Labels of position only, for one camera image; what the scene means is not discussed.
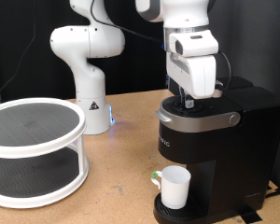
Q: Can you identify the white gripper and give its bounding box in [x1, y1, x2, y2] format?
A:
[165, 29, 219, 110]

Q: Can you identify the silver Keurig lid handle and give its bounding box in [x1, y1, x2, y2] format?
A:
[155, 106, 242, 133]

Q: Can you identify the white mug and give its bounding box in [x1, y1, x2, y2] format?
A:
[150, 164, 191, 210]

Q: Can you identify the black Keurig coffee machine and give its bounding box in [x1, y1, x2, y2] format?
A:
[152, 76, 280, 224]

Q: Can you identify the dark grey partition panel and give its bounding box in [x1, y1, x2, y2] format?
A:
[168, 0, 280, 197]

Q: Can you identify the black tape strip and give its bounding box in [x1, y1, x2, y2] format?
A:
[237, 204, 263, 224]

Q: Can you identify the white two-tier turntable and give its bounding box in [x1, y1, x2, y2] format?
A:
[0, 97, 90, 209]

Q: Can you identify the black grip liner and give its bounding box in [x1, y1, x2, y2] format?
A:
[0, 102, 81, 147]
[0, 147, 80, 199]

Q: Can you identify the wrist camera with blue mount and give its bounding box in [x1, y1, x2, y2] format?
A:
[213, 79, 225, 99]

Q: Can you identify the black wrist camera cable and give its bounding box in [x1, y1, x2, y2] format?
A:
[90, 0, 232, 91]

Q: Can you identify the black power cord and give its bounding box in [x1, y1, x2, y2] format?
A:
[264, 186, 280, 200]

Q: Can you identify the black hanging cable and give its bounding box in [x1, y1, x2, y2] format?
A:
[0, 0, 36, 104]

